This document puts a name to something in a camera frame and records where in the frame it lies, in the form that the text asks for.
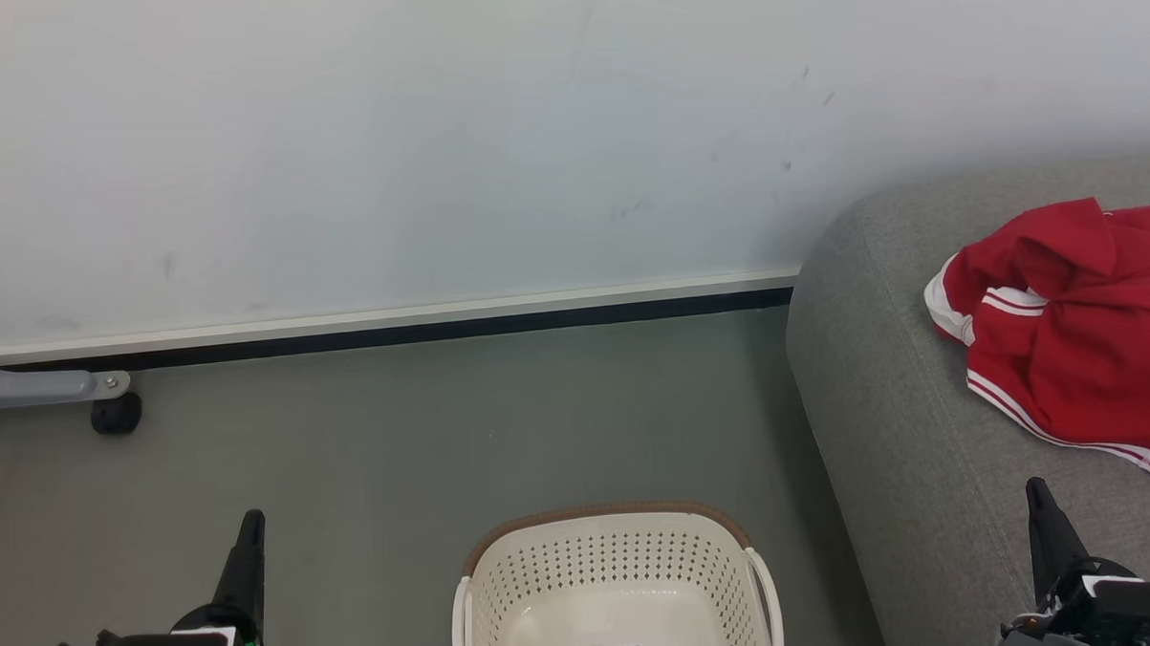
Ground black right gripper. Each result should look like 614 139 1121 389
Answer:
991 473 1150 646

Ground grey fabric sofa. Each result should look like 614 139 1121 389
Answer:
780 150 1150 646

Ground cream perforated laundry basket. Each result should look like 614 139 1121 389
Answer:
447 496 785 646

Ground red shorts with white trim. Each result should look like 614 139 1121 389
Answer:
922 242 993 348

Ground red jacket with white stripes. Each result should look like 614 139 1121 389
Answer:
944 195 1150 484

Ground white wall trim strip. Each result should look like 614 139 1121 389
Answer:
0 268 804 368

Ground black baseboard strip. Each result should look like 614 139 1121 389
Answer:
0 287 796 376

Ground grey metal stand leg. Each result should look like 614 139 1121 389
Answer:
0 348 132 411

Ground black caster wheel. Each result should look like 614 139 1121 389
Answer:
90 392 143 437

